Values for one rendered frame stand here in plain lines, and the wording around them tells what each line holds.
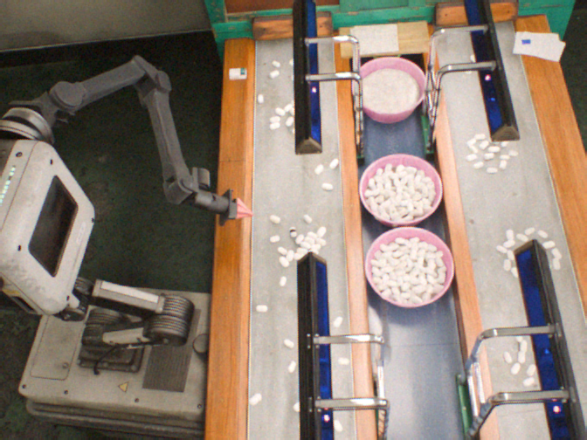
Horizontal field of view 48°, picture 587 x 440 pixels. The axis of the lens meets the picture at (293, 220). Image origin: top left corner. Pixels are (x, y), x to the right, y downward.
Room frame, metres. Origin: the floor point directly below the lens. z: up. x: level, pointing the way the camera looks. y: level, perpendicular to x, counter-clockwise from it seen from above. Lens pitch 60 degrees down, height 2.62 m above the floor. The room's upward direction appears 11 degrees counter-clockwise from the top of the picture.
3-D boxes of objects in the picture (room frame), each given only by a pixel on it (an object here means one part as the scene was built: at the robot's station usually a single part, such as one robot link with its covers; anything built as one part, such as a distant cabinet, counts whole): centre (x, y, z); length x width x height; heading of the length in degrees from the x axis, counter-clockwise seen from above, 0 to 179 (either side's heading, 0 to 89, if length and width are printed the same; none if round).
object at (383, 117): (1.57, -0.43, 0.72); 0.27 x 0.27 x 0.10
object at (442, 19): (1.79, -0.80, 0.83); 0.30 x 0.06 x 0.07; 81
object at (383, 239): (0.86, -0.32, 0.72); 0.27 x 0.27 x 0.10
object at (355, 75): (1.43, -0.20, 0.90); 0.20 x 0.19 x 0.45; 171
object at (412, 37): (1.78, -0.46, 0.77); 0.33 x 0.15 x 0.01; 81
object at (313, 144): (1.44, -0.13, 1.08); 0.62 x 0.08 x 0.07; 171
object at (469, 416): (0.41, -0.46, 0.90); 0.20 x 0.19 x 0.45; 171
